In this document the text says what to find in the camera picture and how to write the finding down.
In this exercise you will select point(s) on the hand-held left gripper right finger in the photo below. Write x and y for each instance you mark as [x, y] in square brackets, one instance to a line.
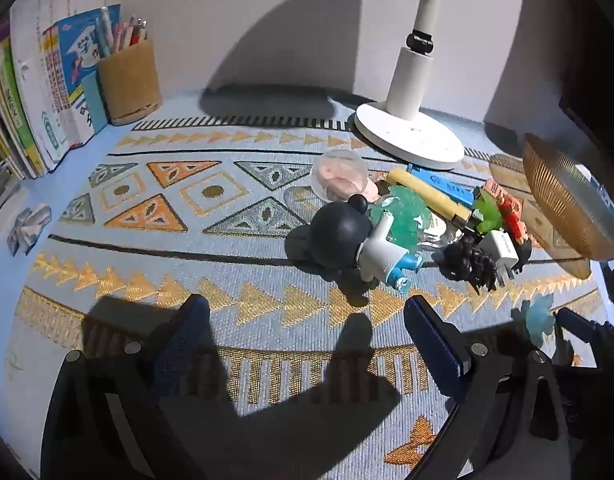
[432, 340]

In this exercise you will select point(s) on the amber ribbed glass bowl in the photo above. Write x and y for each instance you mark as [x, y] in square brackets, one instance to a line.
[562, 195]

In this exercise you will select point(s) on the yellow stick highlighter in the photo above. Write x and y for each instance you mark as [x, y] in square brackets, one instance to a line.
[427, 192]

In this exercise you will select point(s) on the cork pen holder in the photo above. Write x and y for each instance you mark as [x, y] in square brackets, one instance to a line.
[129, 85]

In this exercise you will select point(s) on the black spiky figure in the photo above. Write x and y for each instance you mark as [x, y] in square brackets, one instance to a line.
[467, 262]

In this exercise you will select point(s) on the pink eraser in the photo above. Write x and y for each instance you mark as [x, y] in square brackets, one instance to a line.
[337, 172]

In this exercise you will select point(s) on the row of books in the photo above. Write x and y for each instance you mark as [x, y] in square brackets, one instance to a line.
[37, 85]

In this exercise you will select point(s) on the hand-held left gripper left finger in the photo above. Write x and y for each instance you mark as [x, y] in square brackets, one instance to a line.
[184, 340]

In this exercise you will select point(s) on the blue desk pad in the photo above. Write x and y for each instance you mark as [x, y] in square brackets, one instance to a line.
[62, 180]

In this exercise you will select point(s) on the cyan translucent figure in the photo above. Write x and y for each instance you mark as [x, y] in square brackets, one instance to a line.
[537, 317]

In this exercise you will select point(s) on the black mouse figure toy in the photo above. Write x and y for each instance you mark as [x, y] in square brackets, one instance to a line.
[337, 235]

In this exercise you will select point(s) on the bunch of pens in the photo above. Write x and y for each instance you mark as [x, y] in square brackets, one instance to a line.
[104, 35]

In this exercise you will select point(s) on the light blue notepad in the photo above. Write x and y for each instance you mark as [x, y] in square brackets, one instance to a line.
[94, 105]

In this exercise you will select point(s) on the small grey blue figure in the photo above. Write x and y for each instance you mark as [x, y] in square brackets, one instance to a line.
[29, 227]

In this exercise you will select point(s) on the white charger plug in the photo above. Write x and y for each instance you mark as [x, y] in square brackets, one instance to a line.
[502, 250]

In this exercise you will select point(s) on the white desk lamp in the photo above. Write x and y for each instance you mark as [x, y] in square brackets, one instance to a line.
[412, 135]

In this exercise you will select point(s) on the orange eraser box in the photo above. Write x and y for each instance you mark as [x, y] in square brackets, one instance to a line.
[494, 187]

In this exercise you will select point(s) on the clear correction tape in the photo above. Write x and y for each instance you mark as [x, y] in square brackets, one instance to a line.
[437, 232]

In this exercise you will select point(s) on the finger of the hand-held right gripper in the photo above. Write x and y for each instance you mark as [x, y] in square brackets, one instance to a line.
[571, 318]

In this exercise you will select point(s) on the patterned woven mat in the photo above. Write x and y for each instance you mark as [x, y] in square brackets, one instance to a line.
[237, 260]

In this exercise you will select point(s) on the light green plant figure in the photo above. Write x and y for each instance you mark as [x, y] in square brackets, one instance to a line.
[487, 212]

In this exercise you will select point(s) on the red toy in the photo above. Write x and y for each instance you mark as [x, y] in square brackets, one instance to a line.
[512, 217]

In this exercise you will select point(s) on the black monitor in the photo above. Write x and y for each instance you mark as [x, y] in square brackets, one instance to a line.
[597, 60]

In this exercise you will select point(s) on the teal tree figure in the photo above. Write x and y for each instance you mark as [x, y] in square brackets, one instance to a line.
[407, 215]

